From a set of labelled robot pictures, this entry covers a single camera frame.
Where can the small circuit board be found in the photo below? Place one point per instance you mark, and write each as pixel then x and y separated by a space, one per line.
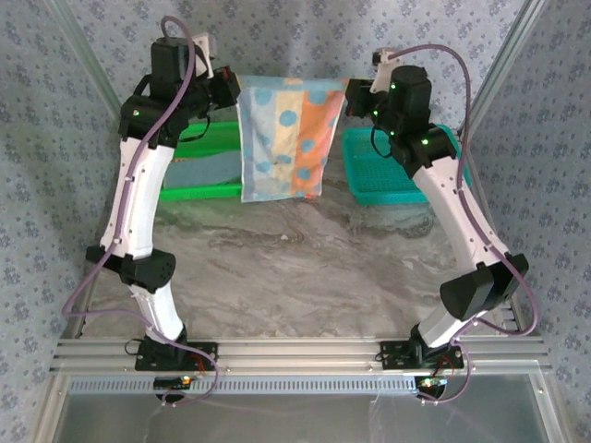
pixel 173 382
pixel 431 382

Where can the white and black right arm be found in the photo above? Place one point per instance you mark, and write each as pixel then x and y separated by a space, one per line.
pixel 448 212

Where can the green plastic basket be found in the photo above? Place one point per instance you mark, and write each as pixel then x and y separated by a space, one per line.
pixel 208 191

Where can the striped polka dot towel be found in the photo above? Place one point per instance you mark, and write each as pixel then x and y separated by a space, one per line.
pixel 286 138

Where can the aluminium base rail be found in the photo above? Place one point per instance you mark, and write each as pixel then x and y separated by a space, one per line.
pixel 300 355

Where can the aluminium frame post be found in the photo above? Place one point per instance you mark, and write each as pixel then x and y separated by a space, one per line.
pixel 503 64

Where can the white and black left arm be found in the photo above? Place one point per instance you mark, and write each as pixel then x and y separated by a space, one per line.
pixel 143 207

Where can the teal plastic basket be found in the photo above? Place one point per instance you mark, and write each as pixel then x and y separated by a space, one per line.
pixel 383 184

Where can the grey metal base plate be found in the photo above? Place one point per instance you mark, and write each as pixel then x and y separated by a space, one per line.
pixel 300 420

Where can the light blue red bow towel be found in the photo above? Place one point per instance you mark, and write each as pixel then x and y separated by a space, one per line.
pixel 208 171

